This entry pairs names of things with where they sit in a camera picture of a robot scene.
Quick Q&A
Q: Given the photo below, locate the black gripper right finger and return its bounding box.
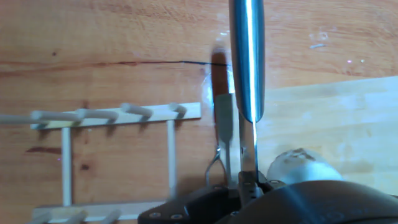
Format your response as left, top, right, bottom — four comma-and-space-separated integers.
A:
238, 170, 289, 206

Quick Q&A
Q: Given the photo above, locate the wooden peg dish rack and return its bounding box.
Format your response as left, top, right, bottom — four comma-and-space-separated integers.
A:
0, 101, 202, 224

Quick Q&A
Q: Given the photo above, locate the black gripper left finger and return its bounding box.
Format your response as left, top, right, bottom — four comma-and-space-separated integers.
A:
137, 183, 243, 224

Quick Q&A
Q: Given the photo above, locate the light wooden cutting board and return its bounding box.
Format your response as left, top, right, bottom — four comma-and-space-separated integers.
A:
257, 75, 398, 197

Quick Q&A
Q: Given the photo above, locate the large varnished wooden board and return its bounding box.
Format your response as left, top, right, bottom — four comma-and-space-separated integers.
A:
0, 0, 398, 224

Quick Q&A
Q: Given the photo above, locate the steel cleaver knife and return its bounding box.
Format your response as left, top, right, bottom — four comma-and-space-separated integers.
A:
228, 0, 266, 183

